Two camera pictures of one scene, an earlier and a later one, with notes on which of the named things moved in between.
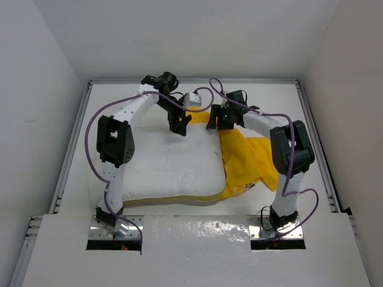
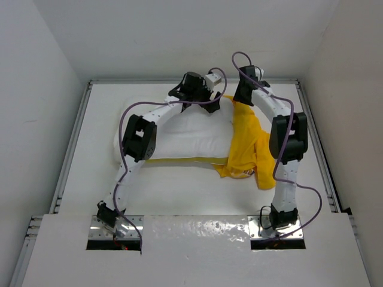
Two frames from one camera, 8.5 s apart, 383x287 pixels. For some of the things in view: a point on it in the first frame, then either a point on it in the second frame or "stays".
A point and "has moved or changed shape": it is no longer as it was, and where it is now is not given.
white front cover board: (194, 251) stays
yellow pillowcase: (245, 160) has moved or changed shape
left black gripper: (176, 125) → (201, 84)
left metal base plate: (122, 229) stays
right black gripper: (217, 111) → (239, 97)
